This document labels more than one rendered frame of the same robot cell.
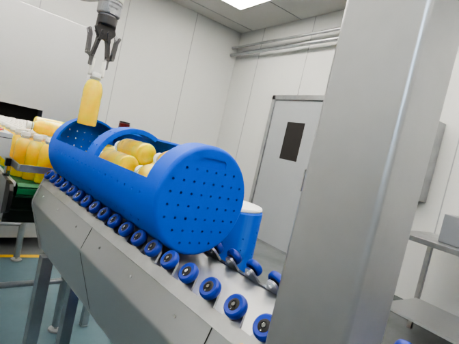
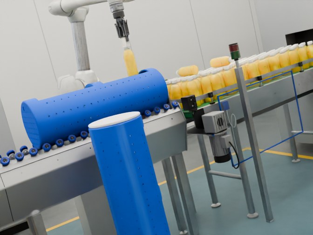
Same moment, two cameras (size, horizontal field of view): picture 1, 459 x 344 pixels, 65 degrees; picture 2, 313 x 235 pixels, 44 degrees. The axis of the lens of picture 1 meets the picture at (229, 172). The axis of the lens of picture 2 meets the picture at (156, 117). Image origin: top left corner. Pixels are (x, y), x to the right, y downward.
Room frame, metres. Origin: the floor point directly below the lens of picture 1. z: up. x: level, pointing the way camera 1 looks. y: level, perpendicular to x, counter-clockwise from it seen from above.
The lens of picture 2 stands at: (1.97, -1.93, 1.29)
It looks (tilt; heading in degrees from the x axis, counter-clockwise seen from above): 9 degrees down; 100
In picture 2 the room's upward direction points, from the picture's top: 14 degrees counter-clockwise
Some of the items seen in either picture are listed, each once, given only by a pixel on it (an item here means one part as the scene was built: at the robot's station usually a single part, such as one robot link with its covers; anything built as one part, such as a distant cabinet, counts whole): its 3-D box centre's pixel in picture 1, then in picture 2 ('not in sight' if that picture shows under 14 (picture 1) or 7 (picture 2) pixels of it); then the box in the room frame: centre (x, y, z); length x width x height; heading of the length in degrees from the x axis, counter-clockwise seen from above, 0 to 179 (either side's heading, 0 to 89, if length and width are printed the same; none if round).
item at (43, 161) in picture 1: (46, 162); (171, 96); (1.61, 0.82, 1.00); 0.07 x 0.07 x 0.19
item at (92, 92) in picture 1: (91, 101); (130, 62); (1.42, 0.60, 1.30); 0.07 x 0.07 x 0.19
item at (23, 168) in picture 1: (68, 173); (174, 101); (1.64, 0.72, 0.96); 0.40 x 0.01 x 0.03; 132
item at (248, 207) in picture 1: (227, 202); (114, 119); (1.40, -0.02, 1.03); 0.28 x 0.28 x 0.01
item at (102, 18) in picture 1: (105, 28); (119, 18); (1.43, 0.60, 1.59); 0.08 x 0.07 x 0.09; 133
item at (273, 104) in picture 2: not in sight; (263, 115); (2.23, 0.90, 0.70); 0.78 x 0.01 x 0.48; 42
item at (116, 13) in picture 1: (109, 9); (117, 7); (1.43, 0.60, 1.66); 0.09 x 0.09 x 0.06
